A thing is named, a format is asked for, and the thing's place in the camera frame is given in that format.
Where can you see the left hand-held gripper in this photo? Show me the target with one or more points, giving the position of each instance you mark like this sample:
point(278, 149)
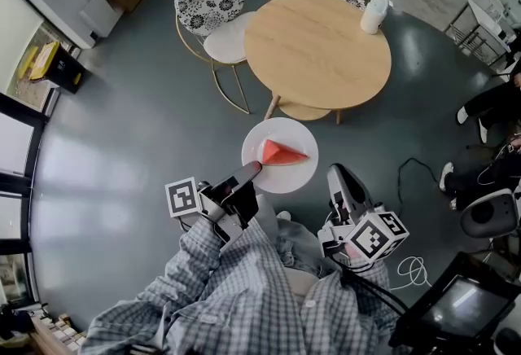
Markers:
point(228, 198)

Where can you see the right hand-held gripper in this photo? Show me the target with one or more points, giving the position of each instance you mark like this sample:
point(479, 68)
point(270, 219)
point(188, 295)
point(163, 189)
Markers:
point(374, 237)

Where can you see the white round plate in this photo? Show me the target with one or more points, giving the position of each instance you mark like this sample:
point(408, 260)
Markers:
point(285, 178)

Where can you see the red watermelon slice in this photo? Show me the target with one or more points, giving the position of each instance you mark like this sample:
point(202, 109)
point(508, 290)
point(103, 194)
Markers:
point(281, 154)

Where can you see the person's left forearm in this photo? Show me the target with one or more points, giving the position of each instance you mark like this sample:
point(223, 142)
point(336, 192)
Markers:
point(203, 255)

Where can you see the person's right forearm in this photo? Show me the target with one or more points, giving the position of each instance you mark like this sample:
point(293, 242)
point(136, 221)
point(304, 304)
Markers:
point(362, 292)

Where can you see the round wooden table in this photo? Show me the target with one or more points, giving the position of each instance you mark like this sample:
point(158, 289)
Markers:
point(317, 52)

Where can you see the person's jeans legs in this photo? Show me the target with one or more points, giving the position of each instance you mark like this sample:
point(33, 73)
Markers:
point(297, 243)

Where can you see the person's checked shirt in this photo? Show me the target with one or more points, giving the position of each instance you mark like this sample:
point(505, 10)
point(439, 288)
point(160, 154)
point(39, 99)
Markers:
point(244, 312)

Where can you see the grey office chair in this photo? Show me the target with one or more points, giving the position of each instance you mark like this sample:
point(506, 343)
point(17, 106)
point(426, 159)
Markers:
point(488, 215)

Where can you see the black monitor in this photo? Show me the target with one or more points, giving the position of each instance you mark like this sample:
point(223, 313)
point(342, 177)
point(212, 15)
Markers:
point(460, 304)

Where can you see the white jug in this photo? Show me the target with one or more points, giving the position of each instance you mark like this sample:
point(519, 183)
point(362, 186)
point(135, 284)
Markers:
point(372, 17)

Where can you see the metal rack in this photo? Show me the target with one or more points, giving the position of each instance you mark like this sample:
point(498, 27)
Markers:
point(476, 36)

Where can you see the black bin with yellow lid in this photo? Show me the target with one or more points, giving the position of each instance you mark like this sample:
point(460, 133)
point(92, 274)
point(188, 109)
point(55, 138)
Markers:
point(61, 68)

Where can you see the cluttered wooden shelf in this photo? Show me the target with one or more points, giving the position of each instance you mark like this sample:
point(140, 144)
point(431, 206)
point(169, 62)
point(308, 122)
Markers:
point(57, 335)

